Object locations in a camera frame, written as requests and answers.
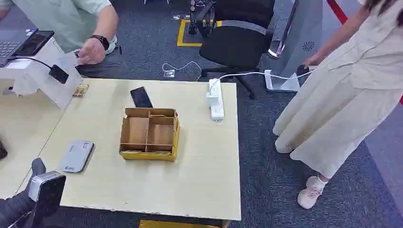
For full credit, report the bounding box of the seated person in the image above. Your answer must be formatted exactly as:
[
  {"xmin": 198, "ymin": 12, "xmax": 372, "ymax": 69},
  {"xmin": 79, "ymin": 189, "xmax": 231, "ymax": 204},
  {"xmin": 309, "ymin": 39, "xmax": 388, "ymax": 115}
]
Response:
[{"xmin": 0, "ymin": 0, "xmax": 124, "ymax": 79}]

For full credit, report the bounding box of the white charger plug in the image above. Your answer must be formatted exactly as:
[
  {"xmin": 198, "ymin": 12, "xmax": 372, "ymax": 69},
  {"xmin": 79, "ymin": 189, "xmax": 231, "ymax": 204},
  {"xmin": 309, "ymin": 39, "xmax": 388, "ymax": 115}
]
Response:
[{"xmin": 206, "ymin": 92, "xmax": 220, "ymax": 108}]

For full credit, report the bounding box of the standing person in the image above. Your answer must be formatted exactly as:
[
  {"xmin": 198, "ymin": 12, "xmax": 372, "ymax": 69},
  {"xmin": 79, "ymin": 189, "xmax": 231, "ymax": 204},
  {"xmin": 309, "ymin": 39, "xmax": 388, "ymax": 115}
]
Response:
[{"xmin": 272, "ymin": 0, "xmax": 403, "ymax": 210}]

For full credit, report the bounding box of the black office chair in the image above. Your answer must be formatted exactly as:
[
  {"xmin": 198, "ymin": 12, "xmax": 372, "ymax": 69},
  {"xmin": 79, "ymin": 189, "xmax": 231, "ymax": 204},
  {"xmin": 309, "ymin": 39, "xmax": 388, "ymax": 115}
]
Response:
[{"xmin": 199, "ymin": 0, "xmax": 275, "ymax": 100}]

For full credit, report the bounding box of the yellow box under table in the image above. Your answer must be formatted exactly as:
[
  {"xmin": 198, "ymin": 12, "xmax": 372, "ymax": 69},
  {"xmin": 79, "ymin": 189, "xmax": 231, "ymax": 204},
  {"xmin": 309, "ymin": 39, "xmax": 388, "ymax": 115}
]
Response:
[{"xmin": 139, "ymin": 219, "xmax": 221, "ymax": 228}]

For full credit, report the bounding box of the white stand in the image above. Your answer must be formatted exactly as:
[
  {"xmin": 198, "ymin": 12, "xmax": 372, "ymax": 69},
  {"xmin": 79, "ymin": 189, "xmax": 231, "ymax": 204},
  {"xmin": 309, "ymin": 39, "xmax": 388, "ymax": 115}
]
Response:
[{"xmin": 0, "ymin": 37, "xmax": 83, "ymax": 110}]

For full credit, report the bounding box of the black and white controller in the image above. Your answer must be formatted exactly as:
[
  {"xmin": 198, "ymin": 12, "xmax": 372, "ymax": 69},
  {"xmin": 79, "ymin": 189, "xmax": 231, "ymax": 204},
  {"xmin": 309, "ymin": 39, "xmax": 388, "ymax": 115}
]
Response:
[{"xmin": 296, "ymin": 64, "xmax": 318, "ymax": 76}]

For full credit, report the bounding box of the white floor cable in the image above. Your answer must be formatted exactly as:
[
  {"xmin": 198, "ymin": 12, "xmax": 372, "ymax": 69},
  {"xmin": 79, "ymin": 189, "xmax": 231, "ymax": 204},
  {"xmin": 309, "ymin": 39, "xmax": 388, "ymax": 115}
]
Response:
[{"xmin": 162, "ymin": 60, "xmax": 203, "ymax": 82}]

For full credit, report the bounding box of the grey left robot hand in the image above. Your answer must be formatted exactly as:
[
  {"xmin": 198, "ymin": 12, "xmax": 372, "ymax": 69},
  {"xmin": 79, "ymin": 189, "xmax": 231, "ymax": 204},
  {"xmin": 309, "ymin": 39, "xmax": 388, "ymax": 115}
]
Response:
[{"xmin": 0, "ymin": 158, "xmax": 47, "ymax": 228}]

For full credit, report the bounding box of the black wristwatch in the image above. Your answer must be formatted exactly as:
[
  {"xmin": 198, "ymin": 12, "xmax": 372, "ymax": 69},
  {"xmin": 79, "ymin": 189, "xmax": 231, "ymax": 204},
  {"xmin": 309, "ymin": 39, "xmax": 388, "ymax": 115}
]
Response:
[{"xmin": 90, "ymin": 34, "xmax": 110, "ymax": 51}]

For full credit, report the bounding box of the black power adapter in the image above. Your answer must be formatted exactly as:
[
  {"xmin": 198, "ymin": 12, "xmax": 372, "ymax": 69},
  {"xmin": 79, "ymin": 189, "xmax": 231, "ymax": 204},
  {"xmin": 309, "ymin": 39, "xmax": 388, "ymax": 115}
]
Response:
[{"xmin": 48, "ymin": 64, "xmax": 70, "ymax": 85}]

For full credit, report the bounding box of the seated person's hand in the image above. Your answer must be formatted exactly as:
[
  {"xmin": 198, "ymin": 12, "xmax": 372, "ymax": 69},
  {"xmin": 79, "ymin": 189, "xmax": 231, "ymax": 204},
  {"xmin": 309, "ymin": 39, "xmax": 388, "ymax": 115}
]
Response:
[{"xmin": 77, "ymin": 38, "xmax": 106, "ymax": 66}]

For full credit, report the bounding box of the standing person's hand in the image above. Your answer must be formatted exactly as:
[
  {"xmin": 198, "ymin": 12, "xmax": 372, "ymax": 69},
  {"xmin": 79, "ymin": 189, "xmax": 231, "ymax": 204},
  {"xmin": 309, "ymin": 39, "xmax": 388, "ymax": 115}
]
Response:
[{"xmin": 304, "ymin": 53, "xmax": 322, "ymax": 67}]

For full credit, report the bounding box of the black smartphone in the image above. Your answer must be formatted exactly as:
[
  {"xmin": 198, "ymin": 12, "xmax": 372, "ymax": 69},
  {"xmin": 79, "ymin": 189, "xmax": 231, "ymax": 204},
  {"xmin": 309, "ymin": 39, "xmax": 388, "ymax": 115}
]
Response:
[{"xmin": 130, "ymin": 86, "xmax": 154, "ymax": 109}]

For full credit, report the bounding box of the pale pink shoe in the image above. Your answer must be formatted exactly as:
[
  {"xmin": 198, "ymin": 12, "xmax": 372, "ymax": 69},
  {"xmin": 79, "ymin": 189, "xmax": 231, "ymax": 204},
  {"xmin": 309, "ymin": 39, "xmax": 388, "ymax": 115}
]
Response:
[{"xmin": 297, "ymin": 175, "xmax": 326, "ymax": 210}]

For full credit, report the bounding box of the wooden divided card box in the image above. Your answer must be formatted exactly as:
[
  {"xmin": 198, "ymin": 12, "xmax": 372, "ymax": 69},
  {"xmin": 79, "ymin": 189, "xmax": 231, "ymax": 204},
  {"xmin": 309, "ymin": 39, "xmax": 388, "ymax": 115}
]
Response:
[{"xmin": 118, "ymin": 107, "xmax": 181, "ymax": 162}]

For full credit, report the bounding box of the red barrier belt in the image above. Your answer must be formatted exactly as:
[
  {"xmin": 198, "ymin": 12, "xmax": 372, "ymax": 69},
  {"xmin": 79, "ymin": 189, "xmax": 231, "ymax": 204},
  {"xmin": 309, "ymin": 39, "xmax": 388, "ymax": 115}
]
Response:
[{"xmin": 326, "ymin": 0, "xmax": 348, "ymax": 25}]

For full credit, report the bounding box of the white power strip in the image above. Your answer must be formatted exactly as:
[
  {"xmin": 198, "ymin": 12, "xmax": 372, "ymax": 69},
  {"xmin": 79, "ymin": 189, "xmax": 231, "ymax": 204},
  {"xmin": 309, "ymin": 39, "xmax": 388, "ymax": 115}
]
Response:
[{"xmin": 208, "ymin": 78, "xmax": 225, "ymax": 123}]

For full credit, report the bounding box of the black robot stand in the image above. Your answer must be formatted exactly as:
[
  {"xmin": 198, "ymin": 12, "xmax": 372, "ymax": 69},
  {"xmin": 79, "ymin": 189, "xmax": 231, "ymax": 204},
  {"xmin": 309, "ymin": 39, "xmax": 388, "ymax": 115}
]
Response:
[{"xmin": 188, "ymin": 0, "xmax": 216, "ymax": 37}]

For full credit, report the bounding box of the white charger cable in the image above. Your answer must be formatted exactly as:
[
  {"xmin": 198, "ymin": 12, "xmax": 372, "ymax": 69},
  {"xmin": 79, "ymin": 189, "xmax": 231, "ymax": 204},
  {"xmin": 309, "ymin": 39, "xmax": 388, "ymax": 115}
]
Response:
[{"xmin": 210, "ymin": 69, "xmax": 316, "ymax": 92}]

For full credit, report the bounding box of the black tablet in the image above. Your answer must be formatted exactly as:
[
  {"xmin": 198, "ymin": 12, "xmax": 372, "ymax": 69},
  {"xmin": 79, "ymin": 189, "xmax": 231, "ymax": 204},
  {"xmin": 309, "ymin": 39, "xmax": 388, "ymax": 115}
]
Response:
[{"xmin": 14, "ymin": 30, "xmax": 55, "ymax": 57}]

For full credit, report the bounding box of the black cable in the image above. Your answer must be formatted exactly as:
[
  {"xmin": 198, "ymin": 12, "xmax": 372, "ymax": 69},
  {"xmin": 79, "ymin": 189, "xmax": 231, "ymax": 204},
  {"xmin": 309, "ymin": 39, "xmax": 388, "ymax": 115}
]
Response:
[{"xmin": 8, "ymin": 57, "xmax": 53, "ymax": 70}]

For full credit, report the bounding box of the dark laptop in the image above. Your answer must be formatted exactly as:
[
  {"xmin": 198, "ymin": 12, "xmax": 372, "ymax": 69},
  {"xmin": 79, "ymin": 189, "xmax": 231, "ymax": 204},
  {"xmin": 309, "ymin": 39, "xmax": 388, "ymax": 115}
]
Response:
[{"xmin": 0, "ymin": 28, "xmax": 39, "ymax": 67}]

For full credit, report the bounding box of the golden patterned card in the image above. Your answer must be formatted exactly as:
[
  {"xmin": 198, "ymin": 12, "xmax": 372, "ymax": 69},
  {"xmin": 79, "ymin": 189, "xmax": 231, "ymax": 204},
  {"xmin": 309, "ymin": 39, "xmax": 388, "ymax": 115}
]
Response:
[{"xmin": 72, "ymin": 82, "xmax": 90, "ymax": 99}]

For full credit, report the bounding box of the grey kiosk pillar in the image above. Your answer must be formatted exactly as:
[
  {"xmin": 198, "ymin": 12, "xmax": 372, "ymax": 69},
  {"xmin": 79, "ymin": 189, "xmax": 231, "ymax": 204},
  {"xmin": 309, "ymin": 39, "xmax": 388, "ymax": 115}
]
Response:
[{"xmin": 264, "ymin": 0, "xmax": 323, "ymax": 93}]

